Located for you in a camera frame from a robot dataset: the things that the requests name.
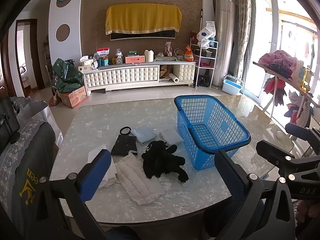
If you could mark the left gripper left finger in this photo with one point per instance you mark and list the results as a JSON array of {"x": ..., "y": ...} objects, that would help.
[{"x": 49, "y": 220}]

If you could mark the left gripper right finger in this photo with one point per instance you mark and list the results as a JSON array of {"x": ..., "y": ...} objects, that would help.
[{"x": 263, "y": 210}]

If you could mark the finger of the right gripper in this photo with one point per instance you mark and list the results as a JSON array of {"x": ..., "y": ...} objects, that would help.
[
  {"x": 275, "y": 155},
  {"x": 311, "y": 135}
]

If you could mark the white foam pad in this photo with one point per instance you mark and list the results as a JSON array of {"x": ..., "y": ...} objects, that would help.
[{"x": 106, "y": 169}]

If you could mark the blue plastic laundry basket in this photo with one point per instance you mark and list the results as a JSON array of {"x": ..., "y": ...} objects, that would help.
[{"x": 207, "y": 126}]

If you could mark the white quilted cloth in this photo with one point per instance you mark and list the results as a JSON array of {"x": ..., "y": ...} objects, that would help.
[{"x": 138, "y": 186}]

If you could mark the black sparkly handbag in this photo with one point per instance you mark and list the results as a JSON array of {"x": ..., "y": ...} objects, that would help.
[{"x": 125, "y": 143}]

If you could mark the black plush toy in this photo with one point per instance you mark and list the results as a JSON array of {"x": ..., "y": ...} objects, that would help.
[{"x": 159, "y": 158}]

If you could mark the light blue towel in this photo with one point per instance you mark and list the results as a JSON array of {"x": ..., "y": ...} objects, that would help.
[{"x": 143, "y": 134}]

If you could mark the grey-blue cloth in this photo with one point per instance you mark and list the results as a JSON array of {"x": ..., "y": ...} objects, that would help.
[{"x": 171, "y": 137}]

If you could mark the person's right hand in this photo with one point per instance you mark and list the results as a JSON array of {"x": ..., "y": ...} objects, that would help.
[{"x": 305, "y": 209}]

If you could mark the clothes drying rack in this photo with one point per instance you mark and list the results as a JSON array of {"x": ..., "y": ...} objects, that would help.
[{"x": 277, "y": 112}]

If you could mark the grey chair with cover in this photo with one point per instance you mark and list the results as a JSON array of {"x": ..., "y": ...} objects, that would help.
[{"x": 22, "y": 165}]

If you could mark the pink purple clothes pile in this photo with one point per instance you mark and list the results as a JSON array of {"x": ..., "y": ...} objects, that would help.
[{"x": 280, "y": 62}]

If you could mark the light blue storage bin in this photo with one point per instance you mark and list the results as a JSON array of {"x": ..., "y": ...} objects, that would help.
[{"x": 232, "y": 85}]

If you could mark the black leather handbag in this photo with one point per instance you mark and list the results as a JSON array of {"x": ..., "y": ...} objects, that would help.
[{"x": 9, "y": 124}]

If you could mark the red-print cardboard box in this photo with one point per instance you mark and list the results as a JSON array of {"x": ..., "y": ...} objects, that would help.
[{"x": 74, "y": 98}]

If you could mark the white metal shelf rack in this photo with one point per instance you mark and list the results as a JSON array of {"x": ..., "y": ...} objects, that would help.
[{"x": 205, "y": 60}]

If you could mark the white paper roll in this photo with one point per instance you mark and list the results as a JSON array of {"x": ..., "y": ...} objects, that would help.
[{"x": 174, "y": 78}]

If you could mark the green plastic bag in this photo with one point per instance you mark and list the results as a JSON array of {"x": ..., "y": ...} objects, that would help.
[{"x": 66, "y": 77}]

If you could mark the orange bag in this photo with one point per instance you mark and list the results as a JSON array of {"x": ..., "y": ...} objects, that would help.
[{"x": 188, "y": 56}]

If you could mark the white blue plastic bag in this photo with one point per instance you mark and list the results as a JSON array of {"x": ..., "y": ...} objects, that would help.
[{"x": 209, "y": 31}]

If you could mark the white standing air conditioner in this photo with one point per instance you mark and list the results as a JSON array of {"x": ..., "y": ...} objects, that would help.
[{"x": 224, "y": 22}]

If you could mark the patterned window curtain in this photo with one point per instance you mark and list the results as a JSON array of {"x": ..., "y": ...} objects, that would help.
[{"x": 244, "y": 28}]

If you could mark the white tufted TV cabinet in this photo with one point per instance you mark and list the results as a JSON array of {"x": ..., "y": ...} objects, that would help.
[{"x": 139, "y": 75}]

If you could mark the white plastic jug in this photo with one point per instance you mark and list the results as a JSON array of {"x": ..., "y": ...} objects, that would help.
[{"x": 149, "y": 55}]

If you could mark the pink storage box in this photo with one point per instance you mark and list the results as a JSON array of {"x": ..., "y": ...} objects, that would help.
[{"x": 134, "y": 59}]

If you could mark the yellow television cover cloth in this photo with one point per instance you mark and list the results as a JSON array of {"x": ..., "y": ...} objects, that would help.
[{"x": 142, "y": 18}]

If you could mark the black wall television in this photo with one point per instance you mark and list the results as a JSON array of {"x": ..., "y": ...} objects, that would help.
[{"x": 171, "y": 34}]

